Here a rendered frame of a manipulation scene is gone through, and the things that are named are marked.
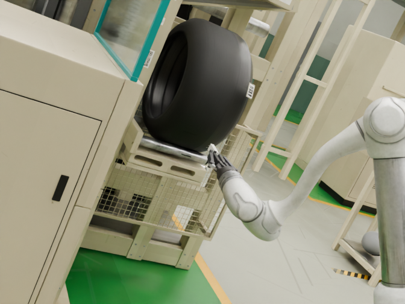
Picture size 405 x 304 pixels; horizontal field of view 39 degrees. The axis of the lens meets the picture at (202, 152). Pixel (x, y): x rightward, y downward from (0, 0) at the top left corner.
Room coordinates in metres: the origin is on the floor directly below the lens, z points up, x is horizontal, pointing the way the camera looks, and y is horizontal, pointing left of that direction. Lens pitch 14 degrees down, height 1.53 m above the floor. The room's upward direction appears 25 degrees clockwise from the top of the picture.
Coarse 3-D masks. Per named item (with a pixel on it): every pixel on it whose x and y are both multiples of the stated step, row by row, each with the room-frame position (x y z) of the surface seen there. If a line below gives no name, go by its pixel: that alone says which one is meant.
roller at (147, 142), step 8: (144, 136) 2.27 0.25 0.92; (144, 144) 2.26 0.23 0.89; (152, 144) 2.28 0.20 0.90; (160, 144) 2.30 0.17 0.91; (168, 144) 2.32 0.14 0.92; (168, 152) 2.32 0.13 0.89; (176, 152) 2.33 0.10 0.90; (184, 152) 2.35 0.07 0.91; (192, 152) 2.37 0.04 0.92; (192, 160) 2.38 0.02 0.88; (200, 160) 2.39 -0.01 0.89
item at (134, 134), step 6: (132, 126) 2.27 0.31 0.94; (138, 126) 2.27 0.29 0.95; (132, 132) 2.25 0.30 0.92; (138, 132) 2.20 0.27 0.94; (126, 138) 2.28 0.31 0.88; (132, 138) 2.23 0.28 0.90; (138, 138) 2.21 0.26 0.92; (126, 144) 2.26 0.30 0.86; (132, 144) 2.20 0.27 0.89; (138, 144) 2.21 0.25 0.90; (132, 150) 2.20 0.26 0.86
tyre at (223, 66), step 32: (192, 32) 2.35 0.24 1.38; (224, 32) 2.41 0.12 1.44; (160, 64) 2.67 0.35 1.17; (192, 64) 2.24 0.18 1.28; (224, 64) 2.27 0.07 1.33; (160, 96) 2.66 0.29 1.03; (192, 96) 2.20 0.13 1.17; (224, 96) 2.25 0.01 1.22; (160, 128) 2.29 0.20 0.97; (192, 128) 2.25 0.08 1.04; (224, 128) 2.29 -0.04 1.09
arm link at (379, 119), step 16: (368, 112) 1.64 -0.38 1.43; (384, 112) 1.61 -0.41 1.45; (400, 112) 1.60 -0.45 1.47; (368, 128) 1.63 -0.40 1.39; (384, 128) 1.59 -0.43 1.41; (400, 128) 1.59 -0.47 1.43; (368, 144) 1.66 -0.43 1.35; (384, 144) 1.62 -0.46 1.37; (400, 144) 1.62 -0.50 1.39; (384, 160) 1.64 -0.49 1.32; (400, 160) 1.63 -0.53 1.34; (384, 176) 1.63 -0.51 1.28; (400, 176) 1.62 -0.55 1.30; (384, 192) 1.62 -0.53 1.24; (400, 192) 1.61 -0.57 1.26; (384, 208) 1.62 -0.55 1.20; (400, 208) 1.60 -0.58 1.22; (384, 224) 1.61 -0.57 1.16; (400, 224) 1.59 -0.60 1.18; (384, 240) 1.60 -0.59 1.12; (400, 240) 1.58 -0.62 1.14; (384, 256) 1.60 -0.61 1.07; (400, 256) 1.57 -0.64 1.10; (384, 272) 1.59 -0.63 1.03; (400, 272) 1.56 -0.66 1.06; (384, 288) 1.57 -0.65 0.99; (400, 288) 1.55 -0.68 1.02
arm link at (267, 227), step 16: (352, 128) 1.84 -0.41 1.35; (336, 144) 1.85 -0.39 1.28; (352, 144) 1.83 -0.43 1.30; (320, 160) 1.86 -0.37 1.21; (304, 176) 1.90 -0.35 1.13; (320, 176) 1.89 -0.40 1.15; (304, 192) 1.91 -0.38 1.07; (272, 208) 1.94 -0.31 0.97; (288, 208) 1.94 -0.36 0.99; (256, 224) 1.91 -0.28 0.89; (272, 224) 1.93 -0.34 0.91; (272, 240) 1.98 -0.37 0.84
